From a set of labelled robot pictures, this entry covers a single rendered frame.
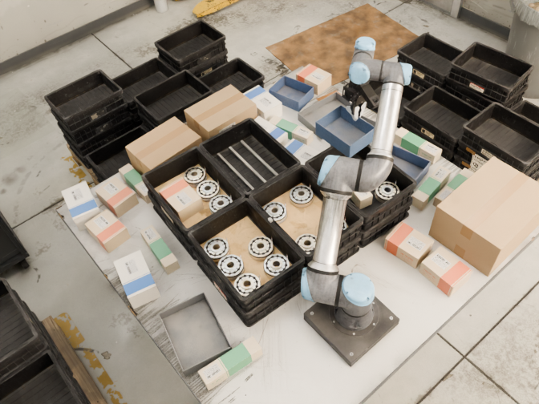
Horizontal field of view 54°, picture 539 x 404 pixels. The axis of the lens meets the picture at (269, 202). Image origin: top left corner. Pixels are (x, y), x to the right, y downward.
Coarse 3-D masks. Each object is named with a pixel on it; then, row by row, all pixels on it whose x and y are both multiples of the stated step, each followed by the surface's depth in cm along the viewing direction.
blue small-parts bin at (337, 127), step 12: (336, 108) 224; (324, 120) 223; (336, 120) 229; (348, 120) 227; (360, 120) 220; (324, 132) 219; (336, 132) 224; (348, 132) 224; (360, 132) 223; (372, 132) 215; (336, 144) 217; (348, 144) 210; (360, 144) 215; (348, 156) 215
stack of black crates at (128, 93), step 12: (156, 60) 366; (132, 72) 359; (144, 72) 366; (156, 72) 372; (168, 72) 360; (120, 84) 359; (132, 84) 365; (144, 84) 364; (132, 96) 357; (132, 108) 342; (132, 120) 354
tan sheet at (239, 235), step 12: (228, 228) 225; (240, 228) 225; (252, 228) 225; (228, 240) 221; (240, 240) 221; (240, 252) 217; (276, 252) 216; (216, 264) 214; (252, 264) 213; (264, 276) 210
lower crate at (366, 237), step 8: (408, 208) 235; (392, 216) 227; (400, 216) 235; (384, 224) 230; (392, 224) 235; (368, 232) 222; (376, 232) 229; (384, 232) 233; (360, 240) 228; (368, 240) 230
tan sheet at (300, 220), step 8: (288, 192) 236; (272, 200) 234; (280, 200) 233; (288, 200) 233; (320, 200) 232; (288, 208) 230; (296, 208) 230; (304, 208) 230; (312, 208) 229; (320, 208) 229; (288, 216) 227; (296, 216) 227; (304, 216) 227; (312, 216) 227; (280, 224) 225; (288, 224) 225; (296, 224) 224; (304, 224) 224; (312, 224) 224; (288, 232) 222; (296, 232) 222; (304, 232) 222; (312, 232) 221
